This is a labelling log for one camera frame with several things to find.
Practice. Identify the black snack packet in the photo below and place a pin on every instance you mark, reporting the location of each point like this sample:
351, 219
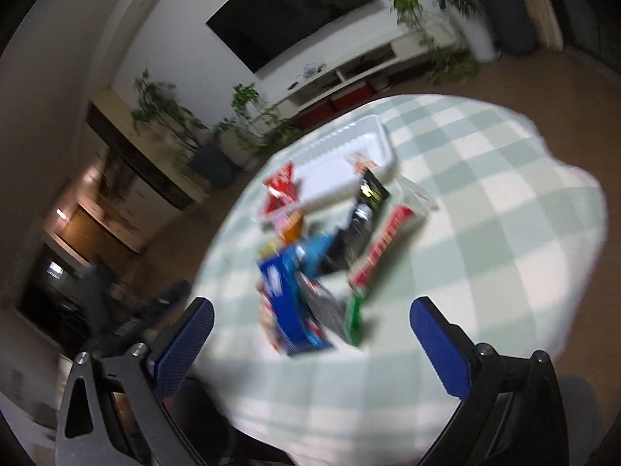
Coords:
361, 213

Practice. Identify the light blue snack packet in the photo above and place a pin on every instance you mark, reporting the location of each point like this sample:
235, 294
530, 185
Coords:
318, 252

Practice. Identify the silver dark snack packet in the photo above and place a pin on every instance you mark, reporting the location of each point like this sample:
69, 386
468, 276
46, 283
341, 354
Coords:
325, 308

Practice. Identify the dark blue snack packet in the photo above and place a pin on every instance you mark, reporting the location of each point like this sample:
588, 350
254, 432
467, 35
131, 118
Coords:
286, 301

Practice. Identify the tall white plant pot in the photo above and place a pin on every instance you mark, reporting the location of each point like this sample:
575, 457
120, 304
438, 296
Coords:
478, 36

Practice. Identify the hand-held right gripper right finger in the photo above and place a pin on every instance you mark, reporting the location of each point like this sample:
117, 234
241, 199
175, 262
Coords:
439, 349

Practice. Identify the pink snack packet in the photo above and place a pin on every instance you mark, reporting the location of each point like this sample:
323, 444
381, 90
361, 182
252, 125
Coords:
267, 320

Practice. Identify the white television cabinet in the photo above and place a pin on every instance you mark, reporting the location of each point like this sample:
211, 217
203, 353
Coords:
378, 56

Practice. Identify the large dark plant pot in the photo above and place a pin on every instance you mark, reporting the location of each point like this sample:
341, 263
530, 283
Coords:
512, 24

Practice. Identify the clear white snack packet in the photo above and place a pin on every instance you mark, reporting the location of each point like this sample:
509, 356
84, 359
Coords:
415, 199

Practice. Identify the black wall television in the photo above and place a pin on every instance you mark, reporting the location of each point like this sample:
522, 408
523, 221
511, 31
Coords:
291, 9

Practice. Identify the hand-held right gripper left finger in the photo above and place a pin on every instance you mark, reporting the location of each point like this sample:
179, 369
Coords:
182, 344

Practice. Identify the white orange snack packet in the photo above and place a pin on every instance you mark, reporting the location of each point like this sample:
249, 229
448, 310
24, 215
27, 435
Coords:
359, 160

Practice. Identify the wooden sideboard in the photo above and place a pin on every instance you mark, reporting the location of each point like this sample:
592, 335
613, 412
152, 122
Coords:
140, 155

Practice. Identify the leafy plant in white pot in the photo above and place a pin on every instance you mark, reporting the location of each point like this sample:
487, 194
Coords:
252, 107

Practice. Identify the red green long snack packet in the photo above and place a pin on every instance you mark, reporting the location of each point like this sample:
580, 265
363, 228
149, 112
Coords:
383, 252

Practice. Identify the red storage box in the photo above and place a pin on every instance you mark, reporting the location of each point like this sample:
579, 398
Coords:
315, 114
351, 98

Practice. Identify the potted plant dark pot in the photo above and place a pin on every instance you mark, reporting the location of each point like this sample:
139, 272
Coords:
538, 5

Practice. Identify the white plastic tray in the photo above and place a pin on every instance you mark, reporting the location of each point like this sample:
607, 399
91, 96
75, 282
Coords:
334, 160

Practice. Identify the dark glass door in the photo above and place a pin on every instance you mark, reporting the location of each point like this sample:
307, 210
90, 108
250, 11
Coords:
587, 14

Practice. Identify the leafy plant in dark pot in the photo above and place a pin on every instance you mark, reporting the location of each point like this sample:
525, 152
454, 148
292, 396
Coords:
160, 111

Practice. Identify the checked green white tablecloth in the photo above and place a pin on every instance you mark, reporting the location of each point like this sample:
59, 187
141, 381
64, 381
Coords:
485, 252

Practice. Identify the trailing plant in white pot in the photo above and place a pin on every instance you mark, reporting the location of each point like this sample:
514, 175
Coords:
436, 34

